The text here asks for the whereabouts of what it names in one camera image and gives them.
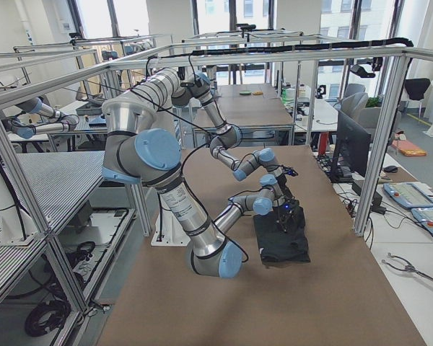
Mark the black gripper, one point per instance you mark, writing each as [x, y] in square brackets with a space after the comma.
[286, 189]
[284, 215]

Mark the black t-shirt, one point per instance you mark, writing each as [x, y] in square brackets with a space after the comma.
[276, 246]

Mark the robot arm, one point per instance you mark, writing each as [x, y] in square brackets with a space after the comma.
[231, 117]
[136, 152]

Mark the black Huawei monitor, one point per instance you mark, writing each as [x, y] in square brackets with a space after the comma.
[351, 150]

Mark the grey office chair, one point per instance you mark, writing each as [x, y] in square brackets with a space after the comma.
[355, 100]

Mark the metal rod tool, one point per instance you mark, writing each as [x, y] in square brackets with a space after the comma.
[407, 267]

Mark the striped metal table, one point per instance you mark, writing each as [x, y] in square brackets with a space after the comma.
[60, 182]

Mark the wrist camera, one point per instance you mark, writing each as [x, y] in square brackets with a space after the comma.
[289, 171]

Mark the aluminium frame post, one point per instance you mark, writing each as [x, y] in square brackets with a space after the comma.
[382, 134]

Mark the overhead aluminium frame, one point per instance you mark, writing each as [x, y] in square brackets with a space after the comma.
[287, 53]

